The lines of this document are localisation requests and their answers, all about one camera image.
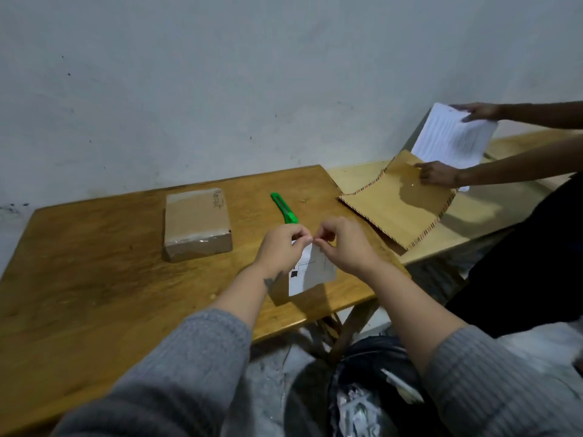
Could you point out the person's right hand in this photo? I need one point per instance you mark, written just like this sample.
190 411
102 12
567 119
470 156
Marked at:
350 250

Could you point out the person's left hand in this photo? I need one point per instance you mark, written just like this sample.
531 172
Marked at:
275 252

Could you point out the person's right thumb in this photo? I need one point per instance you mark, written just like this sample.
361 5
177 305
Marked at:
326 245

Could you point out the person's left thumb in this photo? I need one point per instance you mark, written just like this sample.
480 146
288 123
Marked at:
298 241

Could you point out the white label sticker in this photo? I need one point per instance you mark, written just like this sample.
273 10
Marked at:
314 273

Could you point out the person's left forearm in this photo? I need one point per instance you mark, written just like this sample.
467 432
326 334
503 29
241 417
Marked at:
196 350

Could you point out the another person's forearm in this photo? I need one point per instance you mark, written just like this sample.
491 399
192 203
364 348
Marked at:
542 114
519 161

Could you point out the person's right forearm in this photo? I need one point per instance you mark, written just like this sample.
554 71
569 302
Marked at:
437 341

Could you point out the green utility knife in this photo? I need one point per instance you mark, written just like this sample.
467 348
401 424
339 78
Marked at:
284 209

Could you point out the brown striped-edge envelope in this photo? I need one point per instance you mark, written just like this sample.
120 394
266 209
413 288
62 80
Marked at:
401 207

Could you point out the wooden table legs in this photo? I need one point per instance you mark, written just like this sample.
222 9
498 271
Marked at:
353 325

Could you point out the taped brown cardboard parcel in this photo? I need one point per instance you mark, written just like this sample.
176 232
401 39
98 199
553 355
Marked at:
196 222

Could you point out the black trash bag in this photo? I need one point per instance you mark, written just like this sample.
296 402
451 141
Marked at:
364 364

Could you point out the white printed paper sheets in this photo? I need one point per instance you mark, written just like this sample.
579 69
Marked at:
451 136

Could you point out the white paper scraps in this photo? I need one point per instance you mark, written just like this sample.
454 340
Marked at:
364 411

